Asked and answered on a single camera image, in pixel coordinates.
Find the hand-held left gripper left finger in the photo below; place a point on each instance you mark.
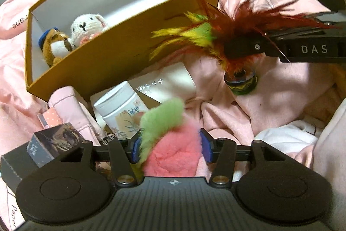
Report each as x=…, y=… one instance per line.
x=136, y=151

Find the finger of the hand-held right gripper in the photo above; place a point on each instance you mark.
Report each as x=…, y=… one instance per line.
x=319, y=21
x=248, y=47

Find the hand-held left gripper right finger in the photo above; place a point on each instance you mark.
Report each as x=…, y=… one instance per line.
x=205, y=148

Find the pink and green plush toy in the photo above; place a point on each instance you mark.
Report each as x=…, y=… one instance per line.
x=173, y=155

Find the white floral tin can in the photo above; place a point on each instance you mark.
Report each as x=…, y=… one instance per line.
x=119, y=112

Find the colourful feather toy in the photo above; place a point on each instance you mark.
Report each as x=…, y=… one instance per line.
x=205, y=30

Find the white cylindrical tube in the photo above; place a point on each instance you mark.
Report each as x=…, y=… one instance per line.
x=167, y=79

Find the pink fabric pouch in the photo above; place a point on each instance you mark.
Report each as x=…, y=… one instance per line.
x=70, y=109

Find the small dark picture box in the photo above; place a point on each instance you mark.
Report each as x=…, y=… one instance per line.
x=54, y=139

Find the pink dotted packet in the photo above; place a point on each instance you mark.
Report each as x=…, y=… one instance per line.
x=51, y=117

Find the yellow cardboard box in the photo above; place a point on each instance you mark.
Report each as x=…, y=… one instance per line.
x=121, y=57

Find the plain black box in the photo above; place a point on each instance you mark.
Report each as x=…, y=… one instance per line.
x=13, y=166

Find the pink printed blanket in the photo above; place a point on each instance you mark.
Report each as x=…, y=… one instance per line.
x=283, y=90

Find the white cloth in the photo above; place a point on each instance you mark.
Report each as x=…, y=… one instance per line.
x=286, y=136

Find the brown plush with blue hat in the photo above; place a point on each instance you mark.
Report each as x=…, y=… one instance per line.
x=58, y=47

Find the white crochet rabbit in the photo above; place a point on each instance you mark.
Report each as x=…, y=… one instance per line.
x=83, y=28

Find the white paper bag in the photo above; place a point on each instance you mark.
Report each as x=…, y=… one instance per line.
x=8, y=201

